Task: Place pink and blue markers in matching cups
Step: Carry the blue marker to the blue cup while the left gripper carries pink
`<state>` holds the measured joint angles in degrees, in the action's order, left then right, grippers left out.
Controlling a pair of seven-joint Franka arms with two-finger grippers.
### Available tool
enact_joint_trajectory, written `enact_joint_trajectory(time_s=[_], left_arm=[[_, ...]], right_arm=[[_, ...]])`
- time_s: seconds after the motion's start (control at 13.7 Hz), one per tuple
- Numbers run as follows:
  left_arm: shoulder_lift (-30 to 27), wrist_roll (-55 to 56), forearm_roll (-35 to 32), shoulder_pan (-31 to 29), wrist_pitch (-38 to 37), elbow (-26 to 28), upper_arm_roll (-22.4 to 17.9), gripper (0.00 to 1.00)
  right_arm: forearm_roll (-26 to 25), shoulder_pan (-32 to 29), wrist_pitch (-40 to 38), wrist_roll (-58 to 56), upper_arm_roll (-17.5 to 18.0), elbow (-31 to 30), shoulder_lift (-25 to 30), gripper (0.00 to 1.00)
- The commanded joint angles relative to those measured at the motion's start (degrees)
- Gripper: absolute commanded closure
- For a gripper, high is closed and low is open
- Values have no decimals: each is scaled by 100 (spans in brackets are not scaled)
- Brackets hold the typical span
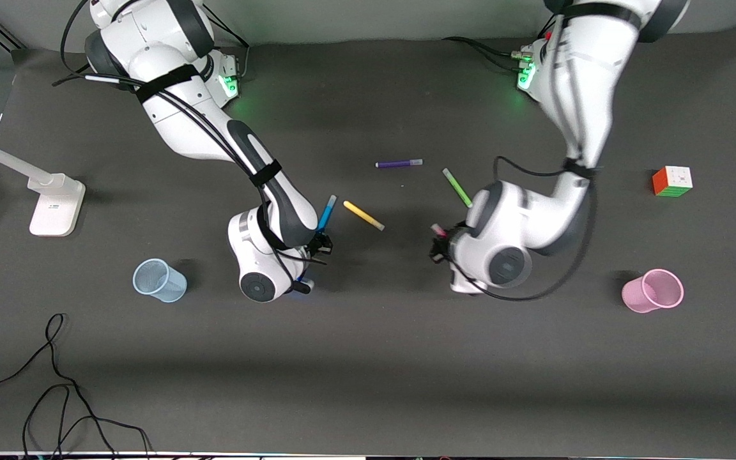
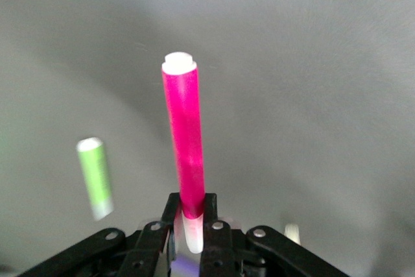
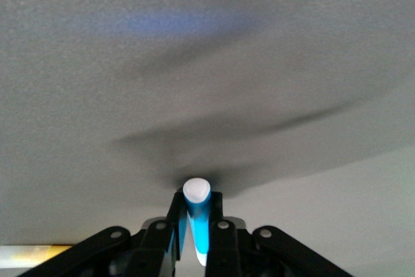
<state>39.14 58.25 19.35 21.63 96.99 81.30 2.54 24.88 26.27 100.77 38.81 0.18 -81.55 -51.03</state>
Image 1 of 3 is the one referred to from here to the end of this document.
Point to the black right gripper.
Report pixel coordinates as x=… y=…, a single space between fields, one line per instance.
x=322 y=243

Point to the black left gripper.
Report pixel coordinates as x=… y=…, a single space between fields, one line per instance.
x=439 y=246

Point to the pink marker with clear cap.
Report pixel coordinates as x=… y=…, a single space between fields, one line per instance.
x=437 y=229

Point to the blue marker with clear cap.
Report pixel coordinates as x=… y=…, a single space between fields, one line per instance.
x=328 y=212

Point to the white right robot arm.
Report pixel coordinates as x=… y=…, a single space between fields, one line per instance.
x=176 y=121

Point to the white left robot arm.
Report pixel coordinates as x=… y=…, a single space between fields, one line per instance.
x=585 y=96

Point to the yellow marker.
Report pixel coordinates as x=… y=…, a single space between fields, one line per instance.
x=363 y=215

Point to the green marker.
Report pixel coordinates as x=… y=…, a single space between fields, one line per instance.
x=457 y=188

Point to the purple marker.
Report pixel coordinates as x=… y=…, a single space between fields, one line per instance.
x=398 y=163

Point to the light blue plastic cup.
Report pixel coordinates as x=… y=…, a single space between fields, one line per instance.
x=160 y=281

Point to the pink plastic cup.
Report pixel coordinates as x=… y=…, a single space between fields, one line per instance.
x=652 y=292

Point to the multicoloured puzzle cube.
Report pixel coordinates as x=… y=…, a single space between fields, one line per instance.
x=672 y=182

